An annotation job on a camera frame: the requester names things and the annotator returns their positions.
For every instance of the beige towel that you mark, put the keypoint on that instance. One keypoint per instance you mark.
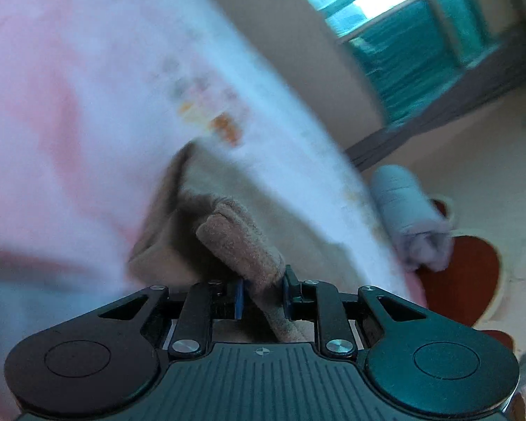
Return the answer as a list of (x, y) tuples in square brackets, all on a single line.
[(242, 237)]

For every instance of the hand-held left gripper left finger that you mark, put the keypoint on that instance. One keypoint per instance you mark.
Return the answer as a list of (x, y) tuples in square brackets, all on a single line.
[(239, 299)]

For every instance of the grey rolled cloth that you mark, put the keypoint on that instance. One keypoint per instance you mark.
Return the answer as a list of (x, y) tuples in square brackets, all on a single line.
[(405, 210)]

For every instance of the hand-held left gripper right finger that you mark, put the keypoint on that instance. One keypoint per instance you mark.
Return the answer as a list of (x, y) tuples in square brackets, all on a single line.
[(289, 294)]

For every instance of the teal glass window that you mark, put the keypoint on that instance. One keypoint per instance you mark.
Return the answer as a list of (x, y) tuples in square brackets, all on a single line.
[(399, 39)]

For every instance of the pink floral bedsheet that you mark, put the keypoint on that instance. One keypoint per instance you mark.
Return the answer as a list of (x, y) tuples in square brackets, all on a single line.
[(92, 96)]

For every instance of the grey window sill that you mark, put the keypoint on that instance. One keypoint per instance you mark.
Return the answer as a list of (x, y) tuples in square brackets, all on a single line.
[(438, 116)]

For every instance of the cream rug with red hearts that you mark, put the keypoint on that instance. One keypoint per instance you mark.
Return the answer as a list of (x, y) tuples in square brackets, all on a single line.
[(464, 280)]

